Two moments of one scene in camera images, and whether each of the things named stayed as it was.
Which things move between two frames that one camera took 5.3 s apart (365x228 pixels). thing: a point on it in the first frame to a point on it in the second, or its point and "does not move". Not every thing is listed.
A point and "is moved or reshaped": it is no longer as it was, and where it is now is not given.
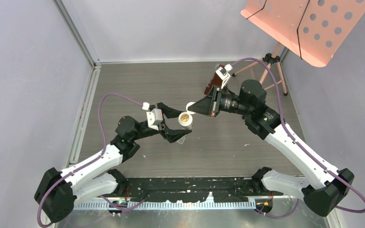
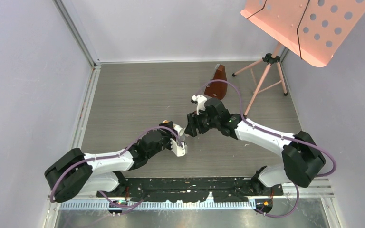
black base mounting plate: [193, 189] does not move
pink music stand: [312, 30] does not move
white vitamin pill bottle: [185, 118] is moved or reshaped
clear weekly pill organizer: [181, 140] does not move
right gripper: [210, 104] to [193, 119]
